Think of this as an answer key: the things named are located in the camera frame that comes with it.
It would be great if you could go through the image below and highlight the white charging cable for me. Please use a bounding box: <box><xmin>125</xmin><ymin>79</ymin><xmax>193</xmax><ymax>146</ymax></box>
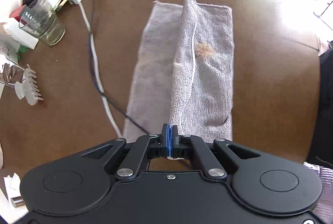
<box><xmin>38</xmin><ymin>0</ymin><xmax>123</xmax><ymax>137</ymax></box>

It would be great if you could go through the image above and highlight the black cable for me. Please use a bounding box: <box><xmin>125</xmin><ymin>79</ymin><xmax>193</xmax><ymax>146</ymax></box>
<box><xmin>83</xmin><ymin>0</ymin><xmax>152</xmax><ymax>135</ymax></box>

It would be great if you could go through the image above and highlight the grey terry towel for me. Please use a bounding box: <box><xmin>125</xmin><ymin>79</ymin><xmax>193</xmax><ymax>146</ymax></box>
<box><xmin>123</xmin><ymin>0</ymin><xmax>235</xmax><ymax>142</ymax></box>

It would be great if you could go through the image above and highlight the white hair claw clip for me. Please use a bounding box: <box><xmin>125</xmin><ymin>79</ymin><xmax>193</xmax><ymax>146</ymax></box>
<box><xmin>14</xmin><ymin>65</ymin><xmax>43</xmax><ymax>106</ymax></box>

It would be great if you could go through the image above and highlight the red nail polish bottle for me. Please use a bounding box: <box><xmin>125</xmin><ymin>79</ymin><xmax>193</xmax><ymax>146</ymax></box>
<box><xmin>10</xmin><ymin>196</ymin><xmax>25</xmax><ymax>208</ymax></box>

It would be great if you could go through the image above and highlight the red small box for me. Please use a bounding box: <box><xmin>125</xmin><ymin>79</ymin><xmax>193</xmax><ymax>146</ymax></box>
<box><xmin>9</xmin><ymin>5</ymin><xmax>27</xmax><ymax>22</ymax></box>

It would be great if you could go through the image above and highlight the clear glass jar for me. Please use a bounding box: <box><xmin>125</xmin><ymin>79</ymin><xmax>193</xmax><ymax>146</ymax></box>
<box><xmin>19</xmin><ymin>0</ymin><xmax>66</xmax><ymax>46</ymax></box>

